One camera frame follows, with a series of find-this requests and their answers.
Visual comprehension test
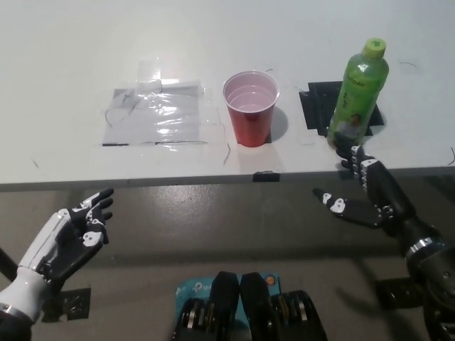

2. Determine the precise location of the black tape square patch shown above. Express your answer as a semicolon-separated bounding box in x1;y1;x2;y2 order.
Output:
298;81;387;138

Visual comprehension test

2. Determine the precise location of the red plastic cup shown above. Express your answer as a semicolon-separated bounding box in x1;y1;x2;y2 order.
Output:
222;70;281;147

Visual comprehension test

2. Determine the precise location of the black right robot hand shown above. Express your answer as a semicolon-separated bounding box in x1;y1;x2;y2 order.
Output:
311;144;444;250

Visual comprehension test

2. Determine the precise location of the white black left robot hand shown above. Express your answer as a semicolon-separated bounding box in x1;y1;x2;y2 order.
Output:
16;188;115;288

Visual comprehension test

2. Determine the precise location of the green tea bottle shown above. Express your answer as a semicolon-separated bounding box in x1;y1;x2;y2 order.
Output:
326;36;390;151

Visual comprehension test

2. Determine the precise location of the small black tape piece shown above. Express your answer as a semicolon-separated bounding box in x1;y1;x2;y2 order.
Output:
252;170;282;183

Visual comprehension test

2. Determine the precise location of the teal tp-link box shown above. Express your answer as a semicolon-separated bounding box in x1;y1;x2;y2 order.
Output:
173;271;284;341

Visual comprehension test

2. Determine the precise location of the clear plastic taped sheet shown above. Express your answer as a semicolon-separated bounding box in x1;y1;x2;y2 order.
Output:
102;78;206;147

